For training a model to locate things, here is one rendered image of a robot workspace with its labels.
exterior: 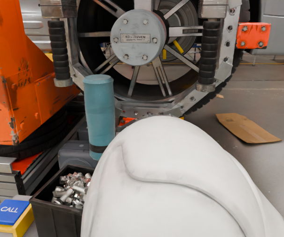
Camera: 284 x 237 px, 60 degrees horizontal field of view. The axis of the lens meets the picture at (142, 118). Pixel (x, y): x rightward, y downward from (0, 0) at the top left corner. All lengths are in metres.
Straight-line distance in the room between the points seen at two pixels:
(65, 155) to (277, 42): 1.00
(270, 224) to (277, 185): 1.47
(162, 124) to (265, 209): 0.08
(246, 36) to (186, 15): 0.52
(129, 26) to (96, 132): 0.32
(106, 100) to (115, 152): 0.56
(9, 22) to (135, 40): 0.40
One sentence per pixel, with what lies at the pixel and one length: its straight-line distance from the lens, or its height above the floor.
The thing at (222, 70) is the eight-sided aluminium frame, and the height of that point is 0.75.
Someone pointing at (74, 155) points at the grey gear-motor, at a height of 0.39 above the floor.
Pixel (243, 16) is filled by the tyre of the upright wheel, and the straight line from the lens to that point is 0.87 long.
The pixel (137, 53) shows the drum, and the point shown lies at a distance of 0.63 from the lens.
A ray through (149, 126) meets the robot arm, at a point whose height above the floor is 0.84.
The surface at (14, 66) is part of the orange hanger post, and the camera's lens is 0.86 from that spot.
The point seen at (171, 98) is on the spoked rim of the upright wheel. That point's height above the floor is 0.63.
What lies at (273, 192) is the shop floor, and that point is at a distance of 1.60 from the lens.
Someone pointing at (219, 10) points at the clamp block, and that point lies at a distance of 0.55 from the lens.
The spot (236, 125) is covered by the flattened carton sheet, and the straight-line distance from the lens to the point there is 2.31.
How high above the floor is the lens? 0.91
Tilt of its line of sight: 23 degrees down
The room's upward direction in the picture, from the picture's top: straight up
